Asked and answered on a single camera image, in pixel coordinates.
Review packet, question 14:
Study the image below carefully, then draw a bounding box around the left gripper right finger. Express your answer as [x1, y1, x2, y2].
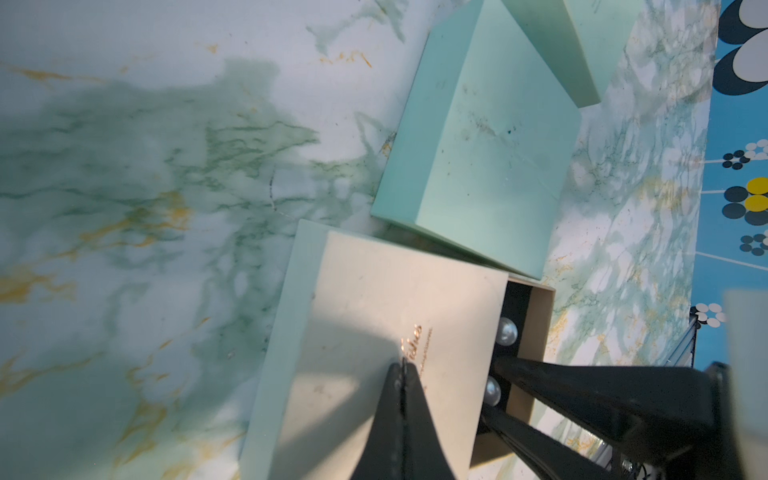
[403, 361, 455, 479]

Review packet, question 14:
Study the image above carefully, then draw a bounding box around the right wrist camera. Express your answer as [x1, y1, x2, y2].
[724, 290, 767, 479]

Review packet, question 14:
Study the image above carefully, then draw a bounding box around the far mint jewelry box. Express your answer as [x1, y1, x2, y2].
[504, 0, 644, 108]

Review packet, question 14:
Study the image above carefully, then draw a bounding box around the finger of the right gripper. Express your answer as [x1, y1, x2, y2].
[493, 356, 722, 456]
[481, 406, 622, 480]

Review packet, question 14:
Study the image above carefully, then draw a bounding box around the beige drawer jewelry box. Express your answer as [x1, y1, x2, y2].
[239, 220, 555, 479]

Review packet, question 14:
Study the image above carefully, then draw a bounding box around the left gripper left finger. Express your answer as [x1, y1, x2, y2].
[351, 363, 405, 480]

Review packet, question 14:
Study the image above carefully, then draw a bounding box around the pearl earring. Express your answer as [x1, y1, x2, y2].
[483, 376, 502, 407]
[495, 317, 519, 347]

